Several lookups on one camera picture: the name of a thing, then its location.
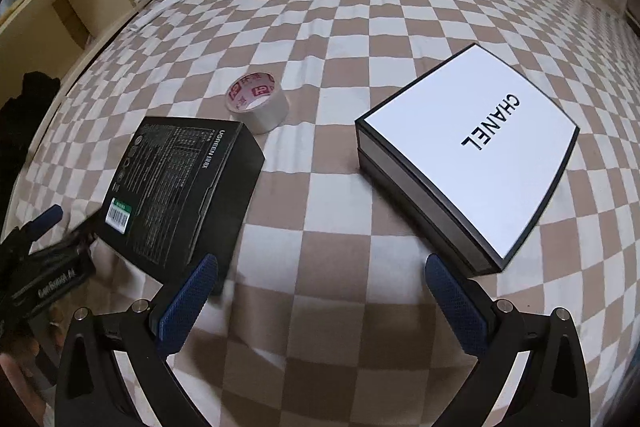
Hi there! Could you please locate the white box with black edges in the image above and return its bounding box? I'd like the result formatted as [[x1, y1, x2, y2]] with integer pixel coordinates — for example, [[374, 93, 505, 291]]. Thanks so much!
[[355, 43, 581, 278]]

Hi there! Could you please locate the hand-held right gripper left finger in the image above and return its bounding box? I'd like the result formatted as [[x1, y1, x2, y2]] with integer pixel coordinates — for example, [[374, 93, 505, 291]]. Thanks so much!
[[54, 253, 219, 427]]

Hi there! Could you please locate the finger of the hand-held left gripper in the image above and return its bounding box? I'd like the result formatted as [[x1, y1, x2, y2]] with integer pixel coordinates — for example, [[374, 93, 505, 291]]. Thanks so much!
[[15, 204, 65, 253], [30, 209, 108, 258]]

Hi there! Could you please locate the black cloth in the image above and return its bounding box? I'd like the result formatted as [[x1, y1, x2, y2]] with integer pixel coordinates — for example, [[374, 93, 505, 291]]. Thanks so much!
[[0, 71, 62, 168]]

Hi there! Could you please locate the checkered beige white blanket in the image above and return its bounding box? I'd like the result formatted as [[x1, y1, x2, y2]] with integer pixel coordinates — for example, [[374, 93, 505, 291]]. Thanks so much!
[[10, 0, 640, 427]]

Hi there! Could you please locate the black cardboard box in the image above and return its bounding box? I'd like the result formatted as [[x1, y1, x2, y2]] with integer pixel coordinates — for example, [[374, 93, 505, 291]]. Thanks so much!
[[92, 116, 266, 297]]

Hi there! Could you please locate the clear tape roll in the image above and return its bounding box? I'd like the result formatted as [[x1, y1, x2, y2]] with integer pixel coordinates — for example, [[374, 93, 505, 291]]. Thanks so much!
[[225, 71, 291, 135]]

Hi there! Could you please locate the wooden shelf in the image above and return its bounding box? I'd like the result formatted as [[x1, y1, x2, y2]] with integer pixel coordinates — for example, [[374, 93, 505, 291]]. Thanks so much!
[[0, 0, 151, 128]]

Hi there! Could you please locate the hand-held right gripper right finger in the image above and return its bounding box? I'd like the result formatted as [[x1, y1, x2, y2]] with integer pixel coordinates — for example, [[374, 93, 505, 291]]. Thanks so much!
[[424, 253, 591, 427]]

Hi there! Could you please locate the person's left hand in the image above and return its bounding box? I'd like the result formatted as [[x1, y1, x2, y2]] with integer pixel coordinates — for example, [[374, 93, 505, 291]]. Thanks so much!
[[0, 302, 63, 427]]

